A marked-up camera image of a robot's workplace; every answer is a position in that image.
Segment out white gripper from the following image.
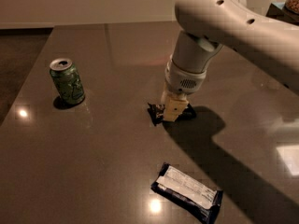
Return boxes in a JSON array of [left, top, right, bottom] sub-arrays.
[[161, 57, 207, 122]]

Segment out black chocolate rxbar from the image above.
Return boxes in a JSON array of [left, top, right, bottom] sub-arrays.
[[148, 104, 196, 125]]

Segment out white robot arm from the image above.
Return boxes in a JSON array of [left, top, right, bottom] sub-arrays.
[[162, 0, 299, 121]]

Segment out blue blueberry rxbar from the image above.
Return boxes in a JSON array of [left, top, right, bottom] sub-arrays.
[[151, 163, 223, 224]]

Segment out green soda can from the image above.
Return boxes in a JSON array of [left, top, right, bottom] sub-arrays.
[[50, 58, 85, 105]]

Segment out dark box in background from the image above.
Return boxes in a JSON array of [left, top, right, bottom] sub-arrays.
[[266, 2, 299, 25]]

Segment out jar with brown contents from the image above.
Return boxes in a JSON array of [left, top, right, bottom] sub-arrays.
[[285, 0, 299, 14]]

